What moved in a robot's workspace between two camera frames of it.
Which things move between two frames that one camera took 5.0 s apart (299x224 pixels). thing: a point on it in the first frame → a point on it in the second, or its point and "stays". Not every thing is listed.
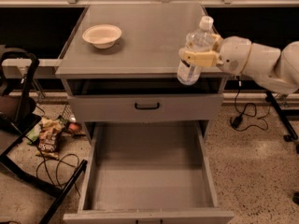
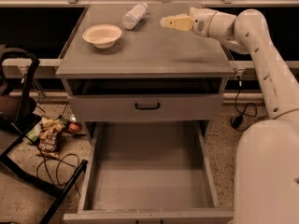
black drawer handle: [147, 107] stays
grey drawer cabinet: [149, 160] stays
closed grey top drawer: [186, 107] stays
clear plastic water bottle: [201, 38] → [133, 17]
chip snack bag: [49, 139] stays
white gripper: [234, 55] → [199, 22]
